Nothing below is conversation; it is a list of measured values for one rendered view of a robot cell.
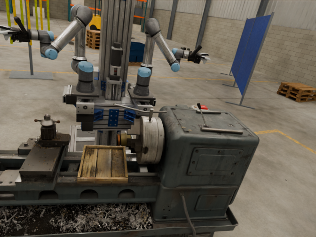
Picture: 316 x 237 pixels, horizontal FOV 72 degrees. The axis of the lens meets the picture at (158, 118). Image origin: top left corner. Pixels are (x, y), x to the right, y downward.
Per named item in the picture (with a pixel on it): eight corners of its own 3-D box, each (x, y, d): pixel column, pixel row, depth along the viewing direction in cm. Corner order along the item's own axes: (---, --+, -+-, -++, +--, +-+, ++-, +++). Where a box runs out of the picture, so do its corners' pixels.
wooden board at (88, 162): (124, 150, 167) (125, 146, 165) (127, 183, 135) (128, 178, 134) (83, 149, 160) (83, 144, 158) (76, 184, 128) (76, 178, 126)
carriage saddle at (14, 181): (69, 144, 162) (68, 137, 159) (54, 190, 121) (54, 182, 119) (24, 142, 155) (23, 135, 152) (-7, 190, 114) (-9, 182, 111)
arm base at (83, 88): (76, 86, 189) (76, 75, 185) (94, 87, 194) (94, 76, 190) (75, 92, 176) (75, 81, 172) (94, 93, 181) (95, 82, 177)
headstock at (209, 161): (216, 148, 193) (229, 108, 176) (244, 187, 151) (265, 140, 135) (151, 146, 179) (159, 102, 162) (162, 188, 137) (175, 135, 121)
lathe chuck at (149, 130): (146, 143, 167) (153, 108, 150) (151, 174, 141) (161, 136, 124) (134, 142, 165) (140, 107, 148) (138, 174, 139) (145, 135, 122)
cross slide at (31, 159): (66, 137, 158) (66, 132, 157) (51, 177, 121) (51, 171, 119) (41, 136, 154) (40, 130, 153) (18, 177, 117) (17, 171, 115)
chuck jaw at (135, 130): (143, 135, 147) (143, 118, 150) (144, 134, 142) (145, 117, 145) (126, 134, 145) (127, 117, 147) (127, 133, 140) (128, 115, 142)
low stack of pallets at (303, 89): (294, 92, 863) (299, 82, 844) (316, 101, 797) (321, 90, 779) (275, 93, 801) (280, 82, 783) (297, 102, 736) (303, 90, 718)
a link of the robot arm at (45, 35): (54, 43, 164) (54, 31, 160) (38, 42, 157) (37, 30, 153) (51, 41, 169) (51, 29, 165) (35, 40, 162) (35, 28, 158)
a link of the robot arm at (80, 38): (75, 76, 181) (76, 3, 158) (69, 71, 191) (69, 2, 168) (89, 76, 188) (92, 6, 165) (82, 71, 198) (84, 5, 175)
